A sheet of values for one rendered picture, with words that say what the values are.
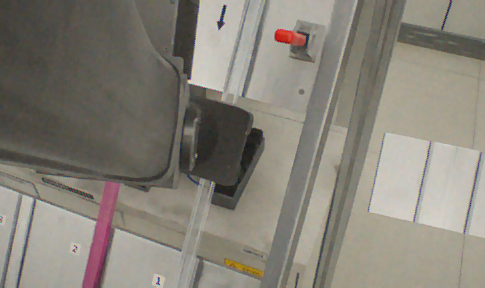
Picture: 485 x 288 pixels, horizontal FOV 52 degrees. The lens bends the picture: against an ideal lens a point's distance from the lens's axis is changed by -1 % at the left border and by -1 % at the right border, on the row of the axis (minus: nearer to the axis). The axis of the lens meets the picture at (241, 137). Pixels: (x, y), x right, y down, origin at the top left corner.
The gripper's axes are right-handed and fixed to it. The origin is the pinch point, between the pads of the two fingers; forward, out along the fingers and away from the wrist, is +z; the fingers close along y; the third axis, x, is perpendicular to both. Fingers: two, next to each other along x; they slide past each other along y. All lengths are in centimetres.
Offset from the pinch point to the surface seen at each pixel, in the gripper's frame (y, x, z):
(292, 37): -7.0, -9.9, -9.9
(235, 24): 1.5, -11.7, 0.6
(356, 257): -19, 31, 106
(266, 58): -2.6, -9.0, 0.7
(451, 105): -40, -27, 165
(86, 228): 13.2, 14.5, 1.6
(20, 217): 22.3, 16.1, 1.7
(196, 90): 22, -5, 48
